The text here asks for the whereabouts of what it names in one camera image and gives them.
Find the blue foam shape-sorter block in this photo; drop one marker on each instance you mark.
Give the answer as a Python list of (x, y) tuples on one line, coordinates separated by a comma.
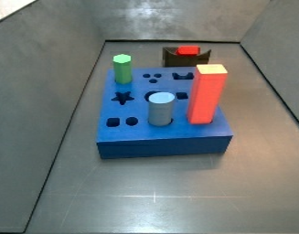
[(143, 117)]

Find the tall red square peg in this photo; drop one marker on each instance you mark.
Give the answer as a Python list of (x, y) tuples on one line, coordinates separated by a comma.
[(207, 86)]

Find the green hexagonal peg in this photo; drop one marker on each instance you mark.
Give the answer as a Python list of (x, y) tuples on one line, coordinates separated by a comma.
[(123, 68)]

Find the black curved fixture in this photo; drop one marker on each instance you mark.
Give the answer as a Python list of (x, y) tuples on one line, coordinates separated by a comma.
[(174, 60)]

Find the light blue cylinder peg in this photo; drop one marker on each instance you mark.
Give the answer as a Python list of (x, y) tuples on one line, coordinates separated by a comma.
[(160, 108)]

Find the red two-pronged square-circle object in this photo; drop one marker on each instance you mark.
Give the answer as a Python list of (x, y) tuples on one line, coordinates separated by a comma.
[(187, 50)]

